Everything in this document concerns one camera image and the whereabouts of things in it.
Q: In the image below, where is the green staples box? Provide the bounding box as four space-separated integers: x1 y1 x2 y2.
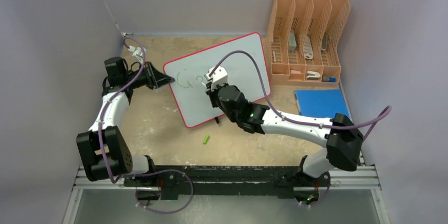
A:
287 32 297 53

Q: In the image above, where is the blue notebook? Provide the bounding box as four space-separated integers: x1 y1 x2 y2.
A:
294 89 351 118

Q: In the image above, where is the small blue grey cylinder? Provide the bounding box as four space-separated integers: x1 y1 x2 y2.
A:
322 76 337 82

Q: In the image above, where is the orange plastic desk organizer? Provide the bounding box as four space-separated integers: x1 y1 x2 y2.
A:
265 0 351 88

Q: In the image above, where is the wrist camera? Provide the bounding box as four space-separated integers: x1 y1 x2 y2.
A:
203 66 228 91
128 46 145 64

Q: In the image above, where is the green marker cap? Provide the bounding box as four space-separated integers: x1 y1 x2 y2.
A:
203 135 210 144

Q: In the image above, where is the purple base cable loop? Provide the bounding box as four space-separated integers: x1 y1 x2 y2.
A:
134 170 194 215

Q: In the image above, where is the white oval tape dispenser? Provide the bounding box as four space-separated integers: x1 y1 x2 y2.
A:
303 35 314 60

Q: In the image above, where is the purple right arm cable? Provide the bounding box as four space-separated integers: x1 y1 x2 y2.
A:
208 50 393 142

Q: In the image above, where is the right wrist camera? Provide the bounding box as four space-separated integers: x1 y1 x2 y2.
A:
203 66 228 91

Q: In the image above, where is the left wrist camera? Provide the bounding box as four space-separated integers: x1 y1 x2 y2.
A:
128 46 145 64

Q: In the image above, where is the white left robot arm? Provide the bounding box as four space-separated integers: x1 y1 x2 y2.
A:
76 57 175 186

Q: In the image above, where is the red-framed whiteboard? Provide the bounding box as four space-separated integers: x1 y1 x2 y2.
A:
163 32 271 128

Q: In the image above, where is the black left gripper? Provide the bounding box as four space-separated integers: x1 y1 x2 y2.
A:
124 62 174 90

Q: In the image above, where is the white clip in tray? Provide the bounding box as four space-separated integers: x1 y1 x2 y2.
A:
305 71 321 80

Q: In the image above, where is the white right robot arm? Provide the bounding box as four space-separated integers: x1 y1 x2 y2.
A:
206 83 363 185

